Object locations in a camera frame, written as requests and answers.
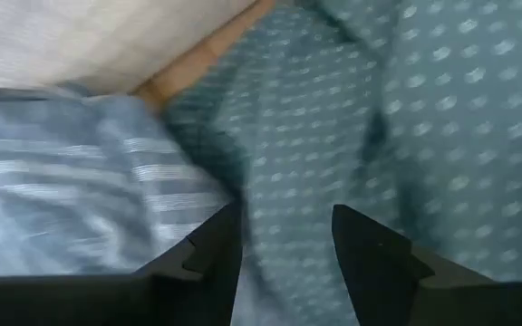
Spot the white perforated plastic laundry basket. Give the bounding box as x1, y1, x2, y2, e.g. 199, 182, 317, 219
0, 0, 262, 97

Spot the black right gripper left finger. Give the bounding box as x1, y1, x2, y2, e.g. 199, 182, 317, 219
133, 201, 245, 326

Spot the blue plaid woven shirt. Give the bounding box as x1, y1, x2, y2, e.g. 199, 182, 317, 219
0, 83, 235, 278

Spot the teal dotted garment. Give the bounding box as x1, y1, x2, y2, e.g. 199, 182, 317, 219
160, 0, 522, 326

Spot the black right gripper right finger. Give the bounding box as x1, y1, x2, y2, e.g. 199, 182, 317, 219
332, 203, 522, 326

